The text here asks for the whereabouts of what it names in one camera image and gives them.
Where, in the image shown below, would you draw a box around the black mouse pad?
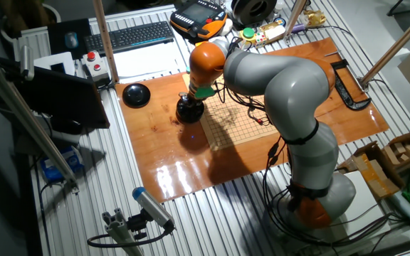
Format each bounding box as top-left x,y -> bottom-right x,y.
46,18 -> 93,60

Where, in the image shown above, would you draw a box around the crumpled gold wrapper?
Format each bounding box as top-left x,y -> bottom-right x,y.
303,9 -> 327,28

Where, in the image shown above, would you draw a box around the white rounded object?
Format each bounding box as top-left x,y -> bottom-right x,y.
221,17 -> 234,37

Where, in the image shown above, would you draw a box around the white device with black screen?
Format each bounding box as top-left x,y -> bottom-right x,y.
33,51 -> 76,76

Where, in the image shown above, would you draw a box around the black C-clamp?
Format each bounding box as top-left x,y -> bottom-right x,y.
330,58 -> 372,111

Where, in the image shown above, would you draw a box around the silver camera on strut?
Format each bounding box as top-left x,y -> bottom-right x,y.
19,44 -> 36,82

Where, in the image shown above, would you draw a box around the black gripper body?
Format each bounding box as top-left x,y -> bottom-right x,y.
186,95 -> 202,110

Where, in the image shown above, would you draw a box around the short aluminium profile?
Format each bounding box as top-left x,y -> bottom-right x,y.
101,208 -> 144,256

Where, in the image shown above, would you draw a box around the aluminium frame post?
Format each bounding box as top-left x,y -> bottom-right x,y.
283,0 -> 308,46

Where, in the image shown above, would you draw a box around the colourful puzzle cube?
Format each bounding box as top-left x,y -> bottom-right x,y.
254,33 -> 268,48

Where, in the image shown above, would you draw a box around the taped cardboard box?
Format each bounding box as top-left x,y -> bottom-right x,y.
336,140 -> 406,201

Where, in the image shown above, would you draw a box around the green camera mount plate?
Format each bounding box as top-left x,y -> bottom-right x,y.
194,86 -> 216,100

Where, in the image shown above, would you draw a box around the black round stone bowl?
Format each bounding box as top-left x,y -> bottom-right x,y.
175,97 -> 206,125

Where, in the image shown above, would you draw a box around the black round bowl lid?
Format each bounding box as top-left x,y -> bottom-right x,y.
122,82 -> 152,109

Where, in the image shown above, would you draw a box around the black camera cable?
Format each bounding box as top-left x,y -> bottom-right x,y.
86,225 -> 174,249

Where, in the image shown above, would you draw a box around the white paper roll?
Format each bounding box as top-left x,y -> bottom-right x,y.
389,191 -> 410,229

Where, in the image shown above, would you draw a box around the black monitor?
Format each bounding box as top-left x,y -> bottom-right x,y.
0,56 -> 111,130

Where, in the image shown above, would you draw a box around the white box with red buttons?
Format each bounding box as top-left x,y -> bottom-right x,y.
81,50 -> 110,83

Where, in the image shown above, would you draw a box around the black computer keyboard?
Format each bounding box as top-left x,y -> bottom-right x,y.
83,21 -> 175,55

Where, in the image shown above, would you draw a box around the blue plastic packet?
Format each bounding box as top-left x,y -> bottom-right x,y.
39,144 -> 85,183

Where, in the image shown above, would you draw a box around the gold and white box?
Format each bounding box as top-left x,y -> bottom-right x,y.
260,21 -> 287,41

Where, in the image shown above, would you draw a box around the silver camera with blue end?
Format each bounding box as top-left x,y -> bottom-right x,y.
132,186 -> 176,231

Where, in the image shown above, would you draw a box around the long aluminium strut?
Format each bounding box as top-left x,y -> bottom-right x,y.
0,49 -> 80,195

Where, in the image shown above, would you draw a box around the orange and black teach pendant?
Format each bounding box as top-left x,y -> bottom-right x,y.
169,0 -> 228,41

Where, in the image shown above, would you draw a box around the wooden frame post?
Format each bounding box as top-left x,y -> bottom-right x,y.
359,2 -> 410,88
92,0 -> 120,84

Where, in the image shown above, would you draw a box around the yellow box with green button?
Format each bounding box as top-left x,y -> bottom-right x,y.
238,27 -> 258,50

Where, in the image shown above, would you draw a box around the black filament spool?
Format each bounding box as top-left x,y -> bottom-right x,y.
231,0 -> 278,26

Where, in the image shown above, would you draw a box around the cardboard box with wood blocks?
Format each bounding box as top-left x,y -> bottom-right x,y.
382,129 -> 410,172

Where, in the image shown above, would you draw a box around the beige grid Go board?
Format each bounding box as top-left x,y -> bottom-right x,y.
182,73 -> 280,152

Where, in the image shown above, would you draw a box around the grey computer mouse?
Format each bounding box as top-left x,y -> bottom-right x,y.
64,31 -> 80,50

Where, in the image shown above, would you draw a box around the white paper sheets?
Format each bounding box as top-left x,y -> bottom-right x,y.
112,41 -> 189,85

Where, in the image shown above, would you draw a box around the glossy wooden base board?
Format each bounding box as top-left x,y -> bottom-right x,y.
115,36 -> 390,204

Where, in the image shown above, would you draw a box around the white rimmed plant pot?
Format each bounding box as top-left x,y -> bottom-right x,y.
0,0 -> 63,46

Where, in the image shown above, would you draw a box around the white flat sheet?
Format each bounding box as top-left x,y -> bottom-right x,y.
342,170 -> 393,232

